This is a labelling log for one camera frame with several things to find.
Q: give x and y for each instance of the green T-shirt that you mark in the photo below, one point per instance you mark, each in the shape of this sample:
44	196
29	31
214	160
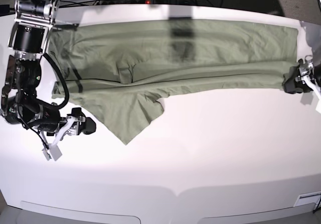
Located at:
118	72

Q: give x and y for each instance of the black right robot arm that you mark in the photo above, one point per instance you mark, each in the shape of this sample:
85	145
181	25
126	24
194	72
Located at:
34	22

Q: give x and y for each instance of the black power strip red light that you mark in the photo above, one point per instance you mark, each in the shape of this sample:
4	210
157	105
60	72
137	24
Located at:
119	2

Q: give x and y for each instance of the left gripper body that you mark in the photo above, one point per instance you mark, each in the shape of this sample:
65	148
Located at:
309	73

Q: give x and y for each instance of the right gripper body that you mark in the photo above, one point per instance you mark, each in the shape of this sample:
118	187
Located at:
49	122

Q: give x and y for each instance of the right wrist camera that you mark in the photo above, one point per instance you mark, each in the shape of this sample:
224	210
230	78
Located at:
53	153

